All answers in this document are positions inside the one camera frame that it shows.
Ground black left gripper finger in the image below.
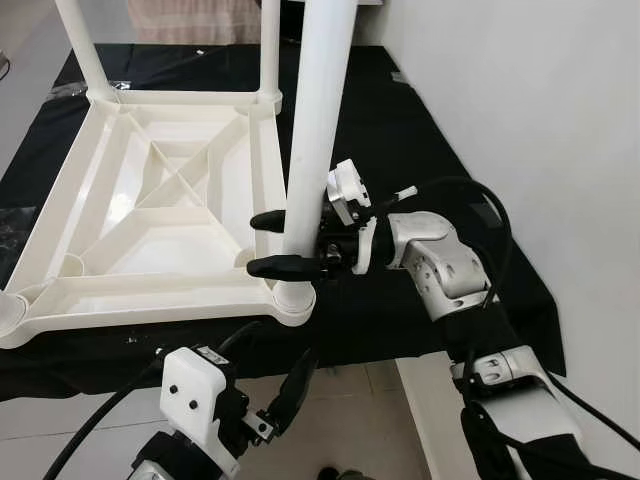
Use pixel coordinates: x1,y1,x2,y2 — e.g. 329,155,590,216
267,347,320,438
214,319,264,358

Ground grey robot right foot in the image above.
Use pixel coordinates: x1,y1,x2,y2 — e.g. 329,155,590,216
318,464,377,480

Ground black table cloth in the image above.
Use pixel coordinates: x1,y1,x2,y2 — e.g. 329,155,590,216
0,45,567,403

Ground beige cloth covered bench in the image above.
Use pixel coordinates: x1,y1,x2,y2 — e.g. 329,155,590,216
128,0,264,46

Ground crumpled clear tape patch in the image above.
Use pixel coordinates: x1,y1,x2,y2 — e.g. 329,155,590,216
0,205,38,253

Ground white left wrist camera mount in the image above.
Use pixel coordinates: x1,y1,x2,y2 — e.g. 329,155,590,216
160,345,239,453

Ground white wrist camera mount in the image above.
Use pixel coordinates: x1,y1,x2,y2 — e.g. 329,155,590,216
160,345,239,453
325,158,381,274

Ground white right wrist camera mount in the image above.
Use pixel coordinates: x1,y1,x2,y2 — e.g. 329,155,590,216
325,158,381,274

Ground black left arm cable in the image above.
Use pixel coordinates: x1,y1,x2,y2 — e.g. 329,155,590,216
42,350,168,480

